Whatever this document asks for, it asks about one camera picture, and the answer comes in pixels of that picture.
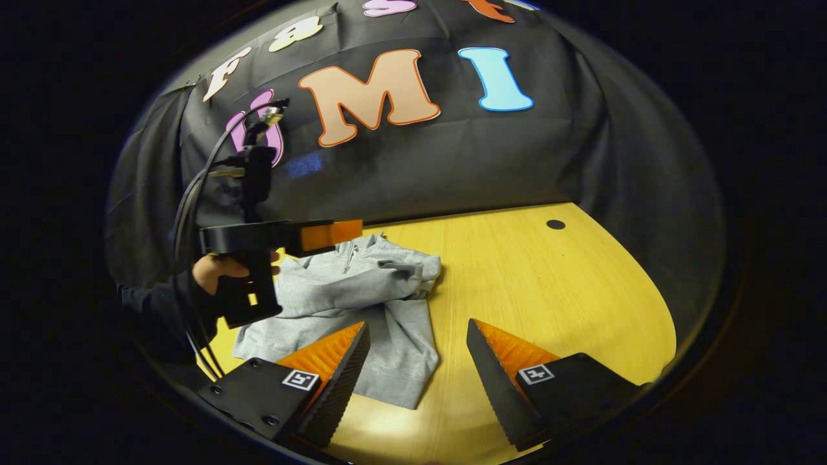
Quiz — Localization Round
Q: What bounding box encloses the gray zip-neck sweatshirt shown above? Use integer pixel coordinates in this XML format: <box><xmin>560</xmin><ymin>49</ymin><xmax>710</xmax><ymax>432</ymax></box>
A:
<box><xmin>233</xmin><ymin>232</ymin><xmax>444</xmax><ymax>411</ymax></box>

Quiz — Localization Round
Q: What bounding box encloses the black backdrop cloth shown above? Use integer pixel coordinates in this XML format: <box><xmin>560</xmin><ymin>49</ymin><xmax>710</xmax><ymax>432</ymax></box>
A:
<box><xmin>103</xmin><ymin>0</ymin><xmax>728</xmax><ymax>362</ymax></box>

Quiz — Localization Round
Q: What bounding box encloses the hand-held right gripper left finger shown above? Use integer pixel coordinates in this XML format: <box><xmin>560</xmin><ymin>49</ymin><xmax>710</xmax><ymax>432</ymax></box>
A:
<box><xmin>197</xmin><ymin>321</ymin><xmax>373</xmax><ymax>450</ymax></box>

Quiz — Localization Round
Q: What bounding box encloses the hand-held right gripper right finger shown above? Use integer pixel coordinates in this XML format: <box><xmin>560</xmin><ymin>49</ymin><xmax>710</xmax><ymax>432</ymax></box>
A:
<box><xmin>466</xmin><ymin>318</ymin><xmax>653</xmax><ymax>452</ymax></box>

